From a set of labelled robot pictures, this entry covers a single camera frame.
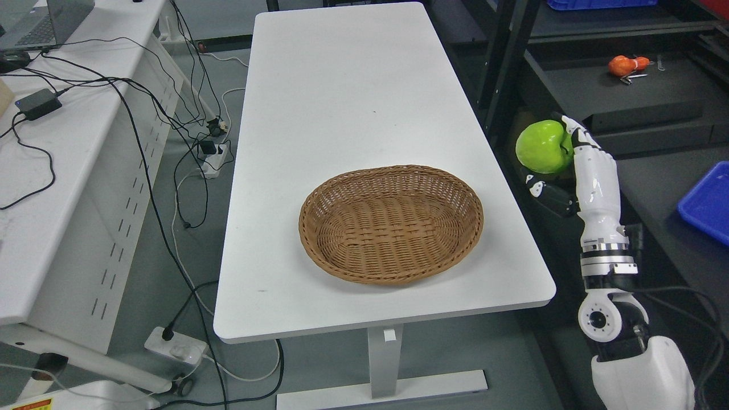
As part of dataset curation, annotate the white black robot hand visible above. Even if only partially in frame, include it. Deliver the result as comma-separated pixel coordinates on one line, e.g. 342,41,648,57
522,114,629,250

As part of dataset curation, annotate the green apple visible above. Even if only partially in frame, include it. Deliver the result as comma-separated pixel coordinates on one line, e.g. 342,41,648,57
515,120,574,174

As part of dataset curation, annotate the white robot base unit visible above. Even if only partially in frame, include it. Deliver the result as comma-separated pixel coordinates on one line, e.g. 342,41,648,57
2,380,161,409

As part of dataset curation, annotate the black metal shelf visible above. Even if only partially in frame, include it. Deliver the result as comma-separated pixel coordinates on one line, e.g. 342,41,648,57
427,0,729,410

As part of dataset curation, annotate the orange toy on shelf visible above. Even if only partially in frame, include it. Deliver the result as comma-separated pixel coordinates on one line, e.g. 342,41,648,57
608,55,650,77

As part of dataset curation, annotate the blue plastic bin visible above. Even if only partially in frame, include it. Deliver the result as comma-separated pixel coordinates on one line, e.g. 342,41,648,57
677,161,728,246

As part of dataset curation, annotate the brown wicker basket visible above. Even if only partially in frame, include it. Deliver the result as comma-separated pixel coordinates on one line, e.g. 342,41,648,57
298,165,484,285

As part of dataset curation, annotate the white standing desk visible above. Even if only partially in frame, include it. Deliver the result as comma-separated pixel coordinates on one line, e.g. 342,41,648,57
213,2,556,409

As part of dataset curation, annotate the white rear power strip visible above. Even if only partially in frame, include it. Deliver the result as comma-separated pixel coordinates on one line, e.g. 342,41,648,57
200,141,230,179

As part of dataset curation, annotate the white floor power strip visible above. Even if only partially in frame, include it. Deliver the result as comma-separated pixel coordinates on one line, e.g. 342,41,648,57
144,326,209,366

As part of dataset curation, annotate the white side desk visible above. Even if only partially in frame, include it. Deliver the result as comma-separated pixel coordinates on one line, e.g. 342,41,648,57
2,1,189,393

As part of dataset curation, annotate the black power adapter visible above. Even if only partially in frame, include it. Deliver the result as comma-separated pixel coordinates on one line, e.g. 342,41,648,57
15,88,63,120

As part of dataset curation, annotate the grey laptop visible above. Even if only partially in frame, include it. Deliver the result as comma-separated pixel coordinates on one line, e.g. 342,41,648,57
1,1,95,52

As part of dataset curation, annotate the black power cable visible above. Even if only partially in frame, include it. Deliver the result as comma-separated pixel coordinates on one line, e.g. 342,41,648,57
40,51,285,410

